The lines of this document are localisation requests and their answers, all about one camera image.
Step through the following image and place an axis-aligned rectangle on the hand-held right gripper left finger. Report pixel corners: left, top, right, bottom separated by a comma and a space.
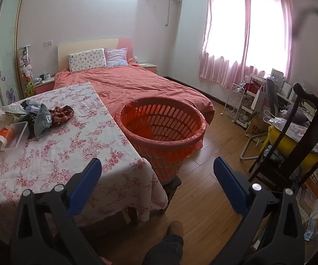
10, 157, 103, 265

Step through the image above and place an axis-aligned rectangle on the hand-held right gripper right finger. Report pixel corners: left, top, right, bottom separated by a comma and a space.
213, 157, 305, 265

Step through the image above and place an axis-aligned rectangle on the orange plastic laundry basket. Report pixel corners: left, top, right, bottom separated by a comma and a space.
114, 96, 207, 184

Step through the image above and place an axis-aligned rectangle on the brown woven cloth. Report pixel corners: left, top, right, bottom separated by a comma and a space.
49, 105, 75, 127

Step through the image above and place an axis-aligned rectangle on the pink floral tablecloth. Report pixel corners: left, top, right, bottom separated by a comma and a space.
0, 82, 168, 243

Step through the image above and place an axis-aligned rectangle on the orange packet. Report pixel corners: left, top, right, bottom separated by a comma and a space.
0, 127, 15, 142

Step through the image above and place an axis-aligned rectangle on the dark wooden stool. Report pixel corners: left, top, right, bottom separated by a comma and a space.
162, 175, 183, 202

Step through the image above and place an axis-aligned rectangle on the brown paper bag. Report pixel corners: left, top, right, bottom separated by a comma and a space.
246, 116, 270, 141

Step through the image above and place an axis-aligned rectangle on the dark patterned pouch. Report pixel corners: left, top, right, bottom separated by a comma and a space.
24, 113, 38, 139

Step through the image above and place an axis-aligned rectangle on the yellow cushion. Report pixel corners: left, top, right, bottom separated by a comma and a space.
268, 125, 318, 167

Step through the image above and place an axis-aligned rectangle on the clear plastic bag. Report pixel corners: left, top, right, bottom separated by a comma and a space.
2, 103, 28, 115

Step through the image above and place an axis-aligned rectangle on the white rolling cart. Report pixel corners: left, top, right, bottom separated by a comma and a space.
236, 74, 267, 129

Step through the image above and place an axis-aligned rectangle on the brown shoe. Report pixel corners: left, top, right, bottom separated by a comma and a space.
167, 221, 184, 240

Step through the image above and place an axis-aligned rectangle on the grey plastic bag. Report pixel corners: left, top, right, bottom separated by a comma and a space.
34, 103, 52, 138

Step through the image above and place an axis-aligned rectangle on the grey blue packet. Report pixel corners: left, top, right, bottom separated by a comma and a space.
21, 99, 42, 114

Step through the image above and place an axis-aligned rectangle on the white gift bag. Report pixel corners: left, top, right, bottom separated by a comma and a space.
264, 110, 290, 126

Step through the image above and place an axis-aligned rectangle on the white flat paper bag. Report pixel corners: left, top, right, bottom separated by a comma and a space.
251, 91, 267, 111

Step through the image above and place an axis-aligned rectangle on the magazine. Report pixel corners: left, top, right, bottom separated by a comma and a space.
286, 124, 318, 153

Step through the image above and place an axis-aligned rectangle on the yellow plush toy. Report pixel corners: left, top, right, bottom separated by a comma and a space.
25, 79, 36, 97

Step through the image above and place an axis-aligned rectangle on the grey plush toy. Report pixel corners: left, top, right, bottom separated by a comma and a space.
279, 103, 314, 125

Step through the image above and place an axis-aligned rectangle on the person's leg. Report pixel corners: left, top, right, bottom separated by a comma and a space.
146, 234, 184, 265

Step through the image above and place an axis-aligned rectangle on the grey office chair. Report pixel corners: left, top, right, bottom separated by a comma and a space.
240, 77, 282, 161

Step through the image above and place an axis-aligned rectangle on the pink nightstand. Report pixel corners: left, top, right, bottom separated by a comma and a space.
139, 62, 158, 74
33, 76, 56, 96

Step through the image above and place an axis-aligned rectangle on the bed with pink duvet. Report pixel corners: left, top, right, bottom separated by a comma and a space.
53, 58, 215, 125

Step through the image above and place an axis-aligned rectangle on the plush toy holder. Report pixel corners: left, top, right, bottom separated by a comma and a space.
18, 45, 34, 79

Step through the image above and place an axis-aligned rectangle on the dark wooden chair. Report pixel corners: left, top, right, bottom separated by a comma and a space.
248, 83, 318, 196

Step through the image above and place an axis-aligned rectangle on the floral pillow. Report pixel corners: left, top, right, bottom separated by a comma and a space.
68, 49, 107, 74

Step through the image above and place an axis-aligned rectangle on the flower print sliding wardrobe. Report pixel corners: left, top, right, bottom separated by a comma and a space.
0, 0, 25, 116

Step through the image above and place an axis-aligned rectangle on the pink striped pillow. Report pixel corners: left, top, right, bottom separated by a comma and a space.
104, 48, 129, 67

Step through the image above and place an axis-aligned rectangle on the wooden bed headboard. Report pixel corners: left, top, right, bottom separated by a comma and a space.
57, 38, 134, 71

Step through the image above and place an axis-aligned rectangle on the pink curtain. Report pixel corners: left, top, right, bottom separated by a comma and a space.
198, 0, 252, 89
244, 0, 295, 84

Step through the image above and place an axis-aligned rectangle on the white wire cart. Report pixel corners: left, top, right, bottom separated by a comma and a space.
222, 83, 245, 123

